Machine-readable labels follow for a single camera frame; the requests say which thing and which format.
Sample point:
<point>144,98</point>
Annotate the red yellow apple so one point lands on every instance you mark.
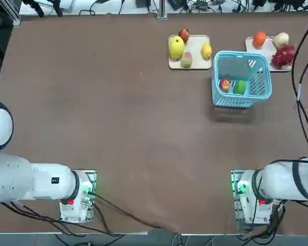
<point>225,85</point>

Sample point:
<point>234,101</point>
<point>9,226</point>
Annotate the green apple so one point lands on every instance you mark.
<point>239,87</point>

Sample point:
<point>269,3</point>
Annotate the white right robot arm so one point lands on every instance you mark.
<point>279,182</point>

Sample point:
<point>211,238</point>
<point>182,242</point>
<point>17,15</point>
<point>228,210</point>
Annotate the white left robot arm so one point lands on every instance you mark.
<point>41,182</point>

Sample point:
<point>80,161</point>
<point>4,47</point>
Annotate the beige tray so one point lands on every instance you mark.
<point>196,50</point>
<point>268,47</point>

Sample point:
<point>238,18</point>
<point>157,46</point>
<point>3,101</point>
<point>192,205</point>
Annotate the yellow lemon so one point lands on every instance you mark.
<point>206,50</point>

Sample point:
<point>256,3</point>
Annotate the light blue plastic basket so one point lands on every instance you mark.
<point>242,101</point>

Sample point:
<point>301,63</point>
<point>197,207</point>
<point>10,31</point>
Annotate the orange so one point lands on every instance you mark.
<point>259,39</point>

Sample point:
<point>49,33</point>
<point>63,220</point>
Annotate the pink green peach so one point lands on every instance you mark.
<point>187,60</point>

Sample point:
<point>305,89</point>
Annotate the dark red pomegranate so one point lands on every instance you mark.
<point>184,33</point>

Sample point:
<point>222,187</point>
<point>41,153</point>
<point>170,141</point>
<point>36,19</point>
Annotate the red dragon fruit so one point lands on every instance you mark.
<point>283,56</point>

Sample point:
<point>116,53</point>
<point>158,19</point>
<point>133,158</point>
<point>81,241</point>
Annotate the pale cream pear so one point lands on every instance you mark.
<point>281,39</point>

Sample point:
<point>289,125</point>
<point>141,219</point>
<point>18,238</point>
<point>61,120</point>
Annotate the black tripod legs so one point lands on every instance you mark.
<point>38,7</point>

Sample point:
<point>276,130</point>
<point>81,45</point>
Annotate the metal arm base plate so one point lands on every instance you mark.
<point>92,176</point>
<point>234,179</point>

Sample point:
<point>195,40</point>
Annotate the aluminium frame post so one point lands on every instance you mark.
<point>162,10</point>

